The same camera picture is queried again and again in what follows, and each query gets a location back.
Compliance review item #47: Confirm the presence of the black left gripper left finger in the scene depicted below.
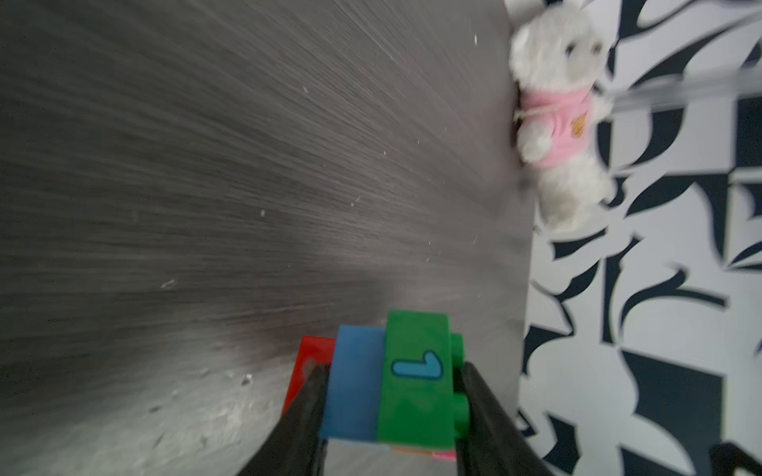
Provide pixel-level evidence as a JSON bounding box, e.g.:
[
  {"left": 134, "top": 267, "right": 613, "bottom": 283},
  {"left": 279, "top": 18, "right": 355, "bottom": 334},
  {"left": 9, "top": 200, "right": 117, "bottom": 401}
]
[{"left": 237, "top": 365, "right": 329, "bottom": 476}]

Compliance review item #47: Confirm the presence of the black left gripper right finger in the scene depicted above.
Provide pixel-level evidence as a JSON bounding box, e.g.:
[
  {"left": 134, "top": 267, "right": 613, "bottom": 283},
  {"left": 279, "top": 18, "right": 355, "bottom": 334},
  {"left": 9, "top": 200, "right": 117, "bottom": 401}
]
[{"left": 456, "top": 362, "right": 553, "bottom": 476}]

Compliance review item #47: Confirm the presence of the pink lego brick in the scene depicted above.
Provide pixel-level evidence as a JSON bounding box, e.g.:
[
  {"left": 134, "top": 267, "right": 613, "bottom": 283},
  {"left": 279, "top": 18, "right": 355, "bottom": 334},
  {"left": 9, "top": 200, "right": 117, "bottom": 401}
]
[{"left": 433, "top": 450, "right": 458, "bottom": 461}]

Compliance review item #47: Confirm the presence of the blue long lego brick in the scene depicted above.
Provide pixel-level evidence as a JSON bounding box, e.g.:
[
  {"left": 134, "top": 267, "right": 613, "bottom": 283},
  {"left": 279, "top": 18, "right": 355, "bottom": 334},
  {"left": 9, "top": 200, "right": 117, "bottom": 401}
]
[{"left": 319, "top": 325, "right": 385, "bottom": 442}]

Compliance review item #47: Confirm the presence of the green lego brick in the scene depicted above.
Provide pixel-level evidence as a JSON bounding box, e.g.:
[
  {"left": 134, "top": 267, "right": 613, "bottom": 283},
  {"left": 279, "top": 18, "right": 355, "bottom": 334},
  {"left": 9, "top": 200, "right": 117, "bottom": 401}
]
[{"left": 376, "top": 309, "right": 470, "bottom": 452}]

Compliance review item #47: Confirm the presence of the red lego brick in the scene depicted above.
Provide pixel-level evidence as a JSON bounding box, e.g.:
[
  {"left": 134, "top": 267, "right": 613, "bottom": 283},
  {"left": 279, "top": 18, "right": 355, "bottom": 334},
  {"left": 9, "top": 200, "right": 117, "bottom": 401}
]
[{"left": 282, "top": 336, "right": 337, "bottom": 415}]

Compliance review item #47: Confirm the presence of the orange lego brick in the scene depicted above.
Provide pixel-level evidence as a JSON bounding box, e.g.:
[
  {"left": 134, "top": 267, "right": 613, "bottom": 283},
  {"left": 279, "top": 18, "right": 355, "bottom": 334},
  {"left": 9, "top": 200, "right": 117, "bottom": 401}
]
[{"left": 392, "top": 447, "right": 436, "bottom": 457}]

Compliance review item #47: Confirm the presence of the white teddy bear pink shirt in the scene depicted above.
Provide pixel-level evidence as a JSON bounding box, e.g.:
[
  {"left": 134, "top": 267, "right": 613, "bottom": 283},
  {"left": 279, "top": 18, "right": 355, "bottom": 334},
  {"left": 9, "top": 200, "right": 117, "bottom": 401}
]
[{"left": 509, "top": 2, "right": 615, "bottom": 232}]

